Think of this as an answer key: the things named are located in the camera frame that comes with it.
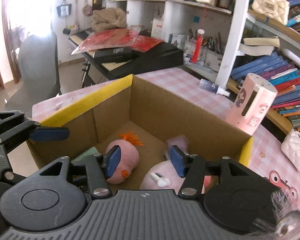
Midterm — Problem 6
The red glossy paper bag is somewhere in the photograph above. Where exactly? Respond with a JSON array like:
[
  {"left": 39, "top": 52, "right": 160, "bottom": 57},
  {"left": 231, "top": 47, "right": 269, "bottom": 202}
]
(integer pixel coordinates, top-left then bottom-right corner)
[{"left": 71, "top": 27, "right": 163, "bottom": 55}]

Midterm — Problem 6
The mint toy truck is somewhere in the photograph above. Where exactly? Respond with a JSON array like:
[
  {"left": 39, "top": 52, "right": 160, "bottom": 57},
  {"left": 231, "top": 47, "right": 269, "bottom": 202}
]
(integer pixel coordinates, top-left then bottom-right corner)
[{"left": 164, "top": 135, "right": 189, "bottom": 160}]

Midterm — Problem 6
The cream quilted pearl handbag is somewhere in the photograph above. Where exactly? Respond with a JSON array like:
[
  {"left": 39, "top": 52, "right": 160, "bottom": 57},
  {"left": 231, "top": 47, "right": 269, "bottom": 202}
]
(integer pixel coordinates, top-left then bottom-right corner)
[{"left": 251, "top": 0, "right": 290, "bottom": 25}]

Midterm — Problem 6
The pink cartoon table mat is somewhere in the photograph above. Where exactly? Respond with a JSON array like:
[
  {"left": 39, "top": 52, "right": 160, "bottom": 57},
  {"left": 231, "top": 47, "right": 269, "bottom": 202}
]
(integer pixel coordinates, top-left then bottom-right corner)
[{"left": 28, "top": 68, "right": 300, "bottom": 210}]

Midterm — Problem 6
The grey office chair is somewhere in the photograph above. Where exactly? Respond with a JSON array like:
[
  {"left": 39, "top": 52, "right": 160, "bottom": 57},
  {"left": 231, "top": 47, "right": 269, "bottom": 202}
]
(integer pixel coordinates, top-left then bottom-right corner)
[{"left": 5, "top": 32, "right": 61, "bottom": 118}]

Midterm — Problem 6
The white quilted pouch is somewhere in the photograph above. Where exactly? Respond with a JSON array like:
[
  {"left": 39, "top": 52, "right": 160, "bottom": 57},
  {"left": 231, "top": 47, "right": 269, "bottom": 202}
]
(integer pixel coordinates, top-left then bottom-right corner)
[{"left": 281, "top": 129, "right": 300, "bottom": 172}]

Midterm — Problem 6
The yellow cardboard box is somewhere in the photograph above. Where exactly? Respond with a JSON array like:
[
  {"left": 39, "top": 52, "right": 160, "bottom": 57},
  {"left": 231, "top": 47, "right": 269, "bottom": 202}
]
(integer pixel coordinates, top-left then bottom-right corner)
[{"left": 27, "top": 75, "right": 253, "bottom": 190}]

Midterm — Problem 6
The pink plush pig toy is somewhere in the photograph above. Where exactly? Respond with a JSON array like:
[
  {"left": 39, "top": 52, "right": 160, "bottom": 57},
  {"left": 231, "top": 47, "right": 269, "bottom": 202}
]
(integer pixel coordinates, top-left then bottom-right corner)
[{"left": 139, "top": 160, "right": 220, "bottom": 195}]

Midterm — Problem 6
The white dark spray bottle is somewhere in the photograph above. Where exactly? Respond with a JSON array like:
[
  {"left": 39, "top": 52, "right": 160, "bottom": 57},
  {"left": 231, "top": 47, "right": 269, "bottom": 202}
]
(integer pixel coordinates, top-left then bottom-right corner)
[{"left": 199, "top": 79, "right": 230, "bottom": 97}]

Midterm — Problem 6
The black electronic keyboard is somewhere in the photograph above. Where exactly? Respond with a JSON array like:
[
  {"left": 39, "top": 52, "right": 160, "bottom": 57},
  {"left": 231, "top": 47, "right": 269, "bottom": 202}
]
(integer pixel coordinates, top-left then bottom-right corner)
[{"left": 83, "top": 42, "right": 184, "bottom": 86}]

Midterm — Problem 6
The pink plush chick toy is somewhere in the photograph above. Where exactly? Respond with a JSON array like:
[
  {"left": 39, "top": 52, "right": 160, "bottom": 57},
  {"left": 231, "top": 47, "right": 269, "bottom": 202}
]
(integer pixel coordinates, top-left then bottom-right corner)
[{"left": 106, "top": 131, "right": 143, "bottom": 185}]

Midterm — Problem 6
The red and white tube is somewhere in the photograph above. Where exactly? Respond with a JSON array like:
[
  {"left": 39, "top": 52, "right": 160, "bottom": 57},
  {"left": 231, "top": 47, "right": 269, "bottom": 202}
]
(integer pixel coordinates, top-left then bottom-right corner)
[{"left": 191, "top": 29, "right": 205, "bottom": 63}]

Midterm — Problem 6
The pink cylindrical dispenser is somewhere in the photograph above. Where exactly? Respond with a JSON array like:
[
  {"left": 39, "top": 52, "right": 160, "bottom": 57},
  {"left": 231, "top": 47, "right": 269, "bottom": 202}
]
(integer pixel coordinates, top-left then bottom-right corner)
[{"left": 225, "top": 73, "right": 277, "bottom": 135}]

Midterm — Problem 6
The beige folded cloth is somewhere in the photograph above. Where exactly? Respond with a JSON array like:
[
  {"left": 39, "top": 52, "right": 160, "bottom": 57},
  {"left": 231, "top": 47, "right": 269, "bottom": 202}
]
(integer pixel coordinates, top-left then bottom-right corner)
[{"left": 91, "top": 8, "right": 127, "bottom": 33}]

